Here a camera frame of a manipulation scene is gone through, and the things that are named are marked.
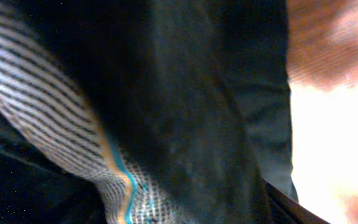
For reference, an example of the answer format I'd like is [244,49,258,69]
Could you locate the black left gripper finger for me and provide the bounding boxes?
[264,180,329,224]

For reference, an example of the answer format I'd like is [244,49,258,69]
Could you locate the black shorts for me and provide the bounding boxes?
[0,0,297,223]

